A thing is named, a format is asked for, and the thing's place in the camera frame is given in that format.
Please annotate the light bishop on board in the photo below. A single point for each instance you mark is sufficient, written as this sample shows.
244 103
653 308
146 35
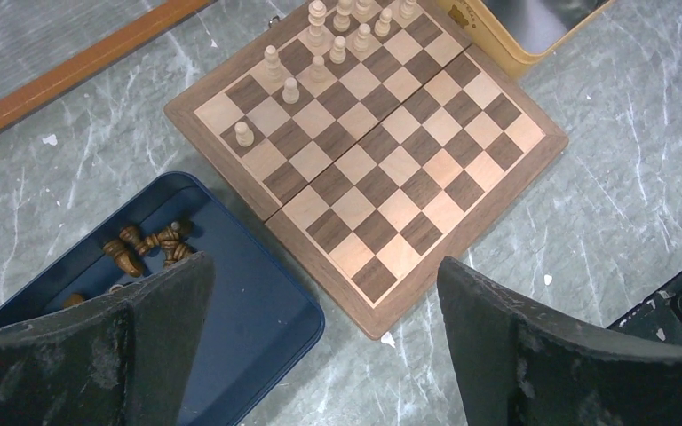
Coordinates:
341 21

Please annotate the light rook on board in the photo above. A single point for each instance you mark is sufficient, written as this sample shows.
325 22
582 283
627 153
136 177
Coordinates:
407 9

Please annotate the gold metal tin tray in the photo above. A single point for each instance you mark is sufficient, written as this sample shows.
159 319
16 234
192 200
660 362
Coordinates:
517 34

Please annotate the light queen chess piece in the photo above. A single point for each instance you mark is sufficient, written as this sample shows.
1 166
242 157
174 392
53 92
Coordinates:
316 18

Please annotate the dark chess pieces pile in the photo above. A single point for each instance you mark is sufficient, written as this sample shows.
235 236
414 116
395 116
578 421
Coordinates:
130 246

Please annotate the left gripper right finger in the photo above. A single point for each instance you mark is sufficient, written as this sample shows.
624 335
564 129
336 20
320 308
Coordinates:
520 362

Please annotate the wooden two-tier shelf rack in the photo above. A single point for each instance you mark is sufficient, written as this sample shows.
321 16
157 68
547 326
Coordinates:
67 75

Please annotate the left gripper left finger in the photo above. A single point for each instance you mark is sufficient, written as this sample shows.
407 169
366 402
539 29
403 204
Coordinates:
119 359

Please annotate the wooden chess board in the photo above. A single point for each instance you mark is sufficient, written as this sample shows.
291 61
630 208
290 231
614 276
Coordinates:
405 155

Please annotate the blue metal tin tray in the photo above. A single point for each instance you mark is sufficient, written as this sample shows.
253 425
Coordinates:
261 321

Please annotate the light pawn on board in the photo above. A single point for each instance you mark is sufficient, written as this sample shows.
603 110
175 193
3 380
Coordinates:
244 135
290 91
383 24
317 70
337 53
361 39

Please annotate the light knight on board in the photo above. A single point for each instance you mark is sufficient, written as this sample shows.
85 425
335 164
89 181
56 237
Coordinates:
362 7

